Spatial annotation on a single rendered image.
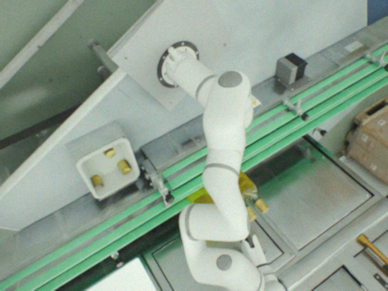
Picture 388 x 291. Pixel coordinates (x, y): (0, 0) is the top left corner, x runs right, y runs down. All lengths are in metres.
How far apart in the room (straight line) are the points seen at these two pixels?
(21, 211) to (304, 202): 1.07
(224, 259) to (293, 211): 0.70
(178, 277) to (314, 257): 0.50
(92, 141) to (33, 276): 0.48
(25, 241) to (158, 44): 0.79
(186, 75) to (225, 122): 0.28
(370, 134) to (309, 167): 3.37
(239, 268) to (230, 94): 0.39
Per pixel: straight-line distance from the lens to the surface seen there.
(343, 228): 1.44
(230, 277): 0.81
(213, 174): 0.76
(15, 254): 1.31
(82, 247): 1.25
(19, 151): 1.88
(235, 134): 0.75
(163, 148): 1.24
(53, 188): 1.24
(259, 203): 1.26
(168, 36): 1.01
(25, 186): 1.19
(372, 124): 5.03
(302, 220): 1.45
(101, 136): 1.08
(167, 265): 1.33
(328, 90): 1.50
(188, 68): 0.99
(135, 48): 0.97
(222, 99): 0.78
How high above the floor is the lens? 1.54
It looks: 33 degrees down
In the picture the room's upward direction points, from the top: 139 degrees clockwise
